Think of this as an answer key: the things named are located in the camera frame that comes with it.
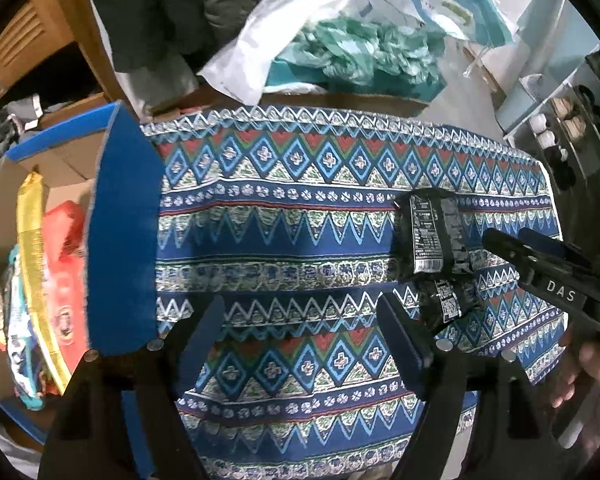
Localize orange snack packet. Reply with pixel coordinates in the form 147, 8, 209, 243
42, 200, 92, 377

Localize blue cardboard box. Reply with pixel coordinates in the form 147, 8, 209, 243
0, 101, 164, 442

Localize person's right hand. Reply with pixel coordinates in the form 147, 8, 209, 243
550, 327, 600, 453

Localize teal box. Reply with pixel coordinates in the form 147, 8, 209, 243
265, 57, 446, 104

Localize long gold snack packet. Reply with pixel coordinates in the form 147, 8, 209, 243
17, 171, 74, 387

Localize grey cloth pile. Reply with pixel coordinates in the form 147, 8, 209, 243
0, 67, 47, 162

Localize white plastic bag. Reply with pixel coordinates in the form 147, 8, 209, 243
197, 0, 359, 107

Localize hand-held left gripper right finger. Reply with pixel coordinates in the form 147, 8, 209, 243
377, 291, 546, 480

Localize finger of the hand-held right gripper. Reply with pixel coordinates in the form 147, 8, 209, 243
519, 227, 595, 274
481, 228, 589, 281

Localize wooden chair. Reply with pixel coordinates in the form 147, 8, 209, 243
0, 0, 127, 112

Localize large black snack packet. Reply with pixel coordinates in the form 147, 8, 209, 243
392, 191, 471, 277

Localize crumpled teal plastic bags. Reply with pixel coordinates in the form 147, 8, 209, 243
280, 17, 444, 89

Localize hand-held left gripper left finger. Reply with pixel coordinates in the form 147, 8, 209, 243
37, 294, 227, 480

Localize silver teal snack packet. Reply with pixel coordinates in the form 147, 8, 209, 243
2, 246, 49, 411

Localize shoe rack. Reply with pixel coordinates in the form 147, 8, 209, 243
505, 50, 600, 197

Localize small black snack packet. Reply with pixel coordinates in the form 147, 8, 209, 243
419, 277, 484, 334

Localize white teal printed bag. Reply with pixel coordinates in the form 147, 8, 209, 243
320, 0, 519, 49

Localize patterned blue tablecloth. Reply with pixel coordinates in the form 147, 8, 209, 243
140, 105, 572, 480

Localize light blue cabinet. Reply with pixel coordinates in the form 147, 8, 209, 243
495, 0, 582, 132

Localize dark clothing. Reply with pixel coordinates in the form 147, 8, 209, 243
92, 0, 281, 74

